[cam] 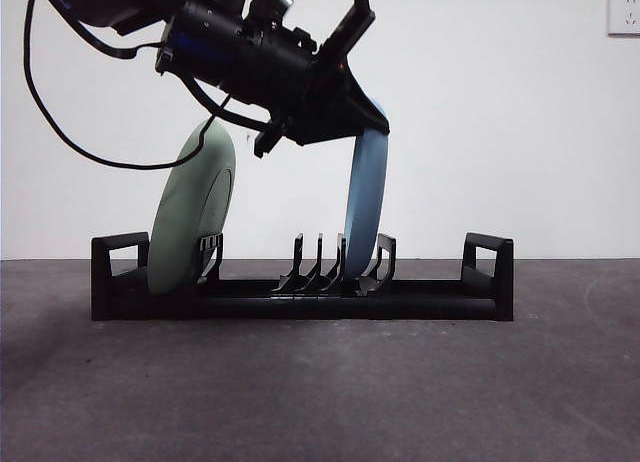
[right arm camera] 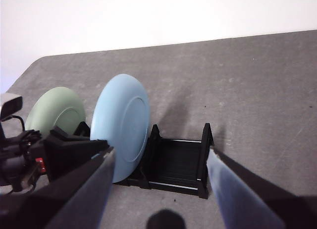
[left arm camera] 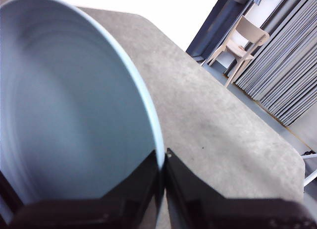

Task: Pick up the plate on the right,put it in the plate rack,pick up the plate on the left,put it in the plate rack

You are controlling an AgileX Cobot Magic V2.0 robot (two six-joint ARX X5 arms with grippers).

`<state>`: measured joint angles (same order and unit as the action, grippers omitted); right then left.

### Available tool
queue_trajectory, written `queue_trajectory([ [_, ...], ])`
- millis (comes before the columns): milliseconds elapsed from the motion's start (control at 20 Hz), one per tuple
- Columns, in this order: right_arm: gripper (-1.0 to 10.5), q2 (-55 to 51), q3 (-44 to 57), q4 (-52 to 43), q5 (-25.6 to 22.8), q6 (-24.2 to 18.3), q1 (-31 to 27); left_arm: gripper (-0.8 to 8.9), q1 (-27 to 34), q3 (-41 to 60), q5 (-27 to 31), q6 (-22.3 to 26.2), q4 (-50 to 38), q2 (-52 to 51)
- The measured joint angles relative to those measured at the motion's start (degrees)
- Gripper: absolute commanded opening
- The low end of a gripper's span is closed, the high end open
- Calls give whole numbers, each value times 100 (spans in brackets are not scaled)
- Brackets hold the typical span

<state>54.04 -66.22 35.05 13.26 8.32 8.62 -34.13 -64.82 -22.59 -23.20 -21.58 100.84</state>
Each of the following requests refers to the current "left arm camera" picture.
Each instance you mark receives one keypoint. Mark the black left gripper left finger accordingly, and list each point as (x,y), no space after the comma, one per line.
(111,214)

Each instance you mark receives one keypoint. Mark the white metal stand leg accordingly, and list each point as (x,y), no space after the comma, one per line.
(310,156)

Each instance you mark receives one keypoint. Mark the blue round plate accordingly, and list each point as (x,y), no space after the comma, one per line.
(69,95)

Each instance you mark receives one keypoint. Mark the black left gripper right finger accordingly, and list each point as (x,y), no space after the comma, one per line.
(223,214)

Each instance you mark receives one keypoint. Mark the stacked grey panels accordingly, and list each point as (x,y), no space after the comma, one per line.
(284,77)

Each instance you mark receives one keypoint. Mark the beige plastic chair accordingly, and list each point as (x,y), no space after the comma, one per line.
(250,33)

